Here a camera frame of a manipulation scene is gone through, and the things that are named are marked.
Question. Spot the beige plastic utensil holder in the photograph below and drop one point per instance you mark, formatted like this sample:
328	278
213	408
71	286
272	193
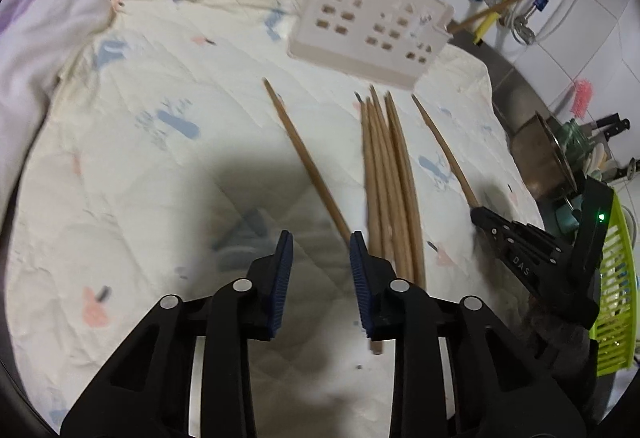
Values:
310	45

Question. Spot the bundle of wooden chopsticks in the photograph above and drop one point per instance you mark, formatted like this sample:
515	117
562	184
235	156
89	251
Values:
390	198

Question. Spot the teal container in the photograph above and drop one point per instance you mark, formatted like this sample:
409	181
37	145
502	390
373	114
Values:
562	218

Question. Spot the white and purple towel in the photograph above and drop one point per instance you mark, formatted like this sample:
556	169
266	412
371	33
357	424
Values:
40	42

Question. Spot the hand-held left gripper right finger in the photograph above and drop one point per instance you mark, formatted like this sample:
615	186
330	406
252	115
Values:
361	288

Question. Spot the cream printed quilted mat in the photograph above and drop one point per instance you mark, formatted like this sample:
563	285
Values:
150	167

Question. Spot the white dish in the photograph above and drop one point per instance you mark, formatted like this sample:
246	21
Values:
597	160

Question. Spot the wooden chopstick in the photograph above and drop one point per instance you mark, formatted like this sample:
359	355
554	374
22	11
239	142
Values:
304	152
490	12
445	152

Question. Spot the green glass lid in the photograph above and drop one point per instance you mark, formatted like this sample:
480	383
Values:
575	135

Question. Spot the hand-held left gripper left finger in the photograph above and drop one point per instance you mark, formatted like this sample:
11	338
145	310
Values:
281	283

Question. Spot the pink brush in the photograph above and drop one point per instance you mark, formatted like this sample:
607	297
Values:
582	97

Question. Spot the brown metal pot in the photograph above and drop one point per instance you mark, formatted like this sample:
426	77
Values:
537	157

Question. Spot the green plastic basket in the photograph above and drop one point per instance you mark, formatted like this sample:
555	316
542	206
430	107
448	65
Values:
617	298

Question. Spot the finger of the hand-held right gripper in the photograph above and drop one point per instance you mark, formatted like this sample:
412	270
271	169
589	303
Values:
517	265
520	233

